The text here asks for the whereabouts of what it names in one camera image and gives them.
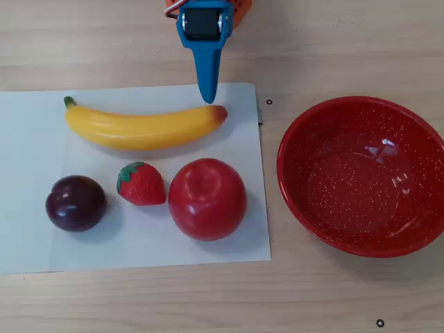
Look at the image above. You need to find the red plastic apple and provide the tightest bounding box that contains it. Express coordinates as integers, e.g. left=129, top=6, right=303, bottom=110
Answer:
left=168, top=157, right=248, bottom=242

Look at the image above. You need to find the red plastic strawberry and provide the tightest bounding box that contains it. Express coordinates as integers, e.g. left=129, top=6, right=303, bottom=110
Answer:
left=116, top=161, right=168, bottom=207

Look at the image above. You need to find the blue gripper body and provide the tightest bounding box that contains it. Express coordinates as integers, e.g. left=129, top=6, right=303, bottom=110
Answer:
left=180, top=0, right=228, bottom=39

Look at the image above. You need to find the dark purple plastic plum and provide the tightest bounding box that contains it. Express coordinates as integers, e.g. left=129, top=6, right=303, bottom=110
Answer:
left=44, top=175, right=108, bottom=233

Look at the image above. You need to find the yellow plastic banana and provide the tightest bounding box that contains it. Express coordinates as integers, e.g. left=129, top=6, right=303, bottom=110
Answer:
left=63, top=96, right=229, bottom=152

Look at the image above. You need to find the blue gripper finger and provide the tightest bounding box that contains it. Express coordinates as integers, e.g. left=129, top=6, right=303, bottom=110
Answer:
left=176, top=6, right=234, bottom=105

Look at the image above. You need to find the red speckled bowl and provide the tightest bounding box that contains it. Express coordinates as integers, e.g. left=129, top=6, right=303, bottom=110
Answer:
left=276, top=96, right=444, bottom=259

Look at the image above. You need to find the white paper sheet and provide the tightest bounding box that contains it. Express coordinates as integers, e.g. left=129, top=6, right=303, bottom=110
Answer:
left=0, top=82, right=273, bottom=275

